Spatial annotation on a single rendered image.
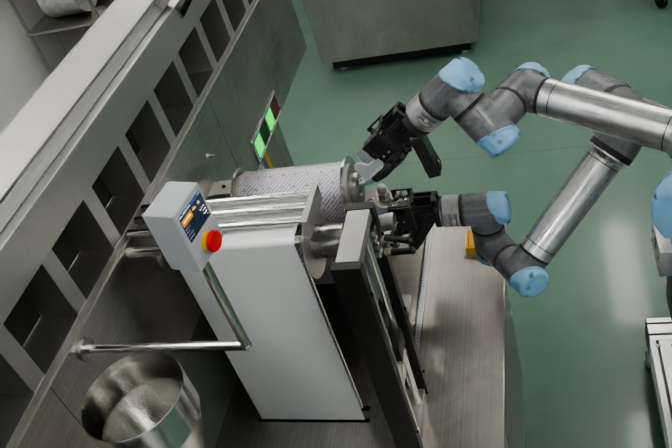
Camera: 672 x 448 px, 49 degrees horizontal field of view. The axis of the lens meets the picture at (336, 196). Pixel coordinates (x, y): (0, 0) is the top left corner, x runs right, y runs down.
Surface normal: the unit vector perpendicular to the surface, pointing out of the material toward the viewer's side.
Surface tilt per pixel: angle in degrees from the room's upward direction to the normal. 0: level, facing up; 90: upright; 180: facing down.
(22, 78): 90
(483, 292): 0
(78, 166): 90
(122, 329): 90
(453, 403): 0
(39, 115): 53
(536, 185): 0
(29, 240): 90
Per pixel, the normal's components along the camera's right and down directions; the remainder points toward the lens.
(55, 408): 0.95, -0.08
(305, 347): -0.17, 0.66
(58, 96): 0.60, -0.52
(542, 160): -0.26, -0.75
